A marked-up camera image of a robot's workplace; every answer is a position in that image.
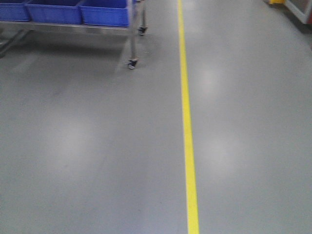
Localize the blue cart bin right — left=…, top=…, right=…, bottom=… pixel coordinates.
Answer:
left=79, top=0, right=129, bottom=27

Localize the blue cart bin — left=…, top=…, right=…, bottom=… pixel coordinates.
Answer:
left=79, top=0, right=129, bottom=27
left=0, top=0, right=30, bottom=21
left=25, top=0, right=82, bottom=25

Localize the blue cart bin middle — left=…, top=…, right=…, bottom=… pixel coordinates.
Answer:
left=25, top=0, right=82, bottom=25

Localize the steel wheeled cart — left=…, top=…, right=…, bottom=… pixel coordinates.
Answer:
left=0, top=0, right=148, bottom=69

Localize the blue cart bin left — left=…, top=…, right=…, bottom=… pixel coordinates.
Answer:
left=0, top=0, right=30, bottom=21

